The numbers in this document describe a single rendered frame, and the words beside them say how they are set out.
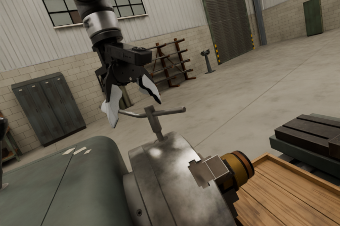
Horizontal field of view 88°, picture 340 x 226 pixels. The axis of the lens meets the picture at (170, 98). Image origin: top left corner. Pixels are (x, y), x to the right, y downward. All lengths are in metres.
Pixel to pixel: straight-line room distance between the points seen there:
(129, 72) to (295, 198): 0.62
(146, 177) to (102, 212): 0.09
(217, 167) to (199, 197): 0.07
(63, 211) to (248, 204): 0.55
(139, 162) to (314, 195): 0.56
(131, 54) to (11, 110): 6.60
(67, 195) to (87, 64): 6.77
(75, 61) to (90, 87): 1.01
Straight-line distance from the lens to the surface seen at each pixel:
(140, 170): 0.36
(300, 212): 0.70
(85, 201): 0.32
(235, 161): 0.49
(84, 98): 6.95
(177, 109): 0.33
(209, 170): 0.37
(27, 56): 7.02
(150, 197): 0.33
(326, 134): 0.87
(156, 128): 0.40
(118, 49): 0.39
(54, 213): 0.34
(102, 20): 0.43
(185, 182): 0.34
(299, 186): 0.77
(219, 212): 0.35
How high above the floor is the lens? 1.41
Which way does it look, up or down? 13 degrees down
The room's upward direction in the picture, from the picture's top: 18 degrees counter-clockwise
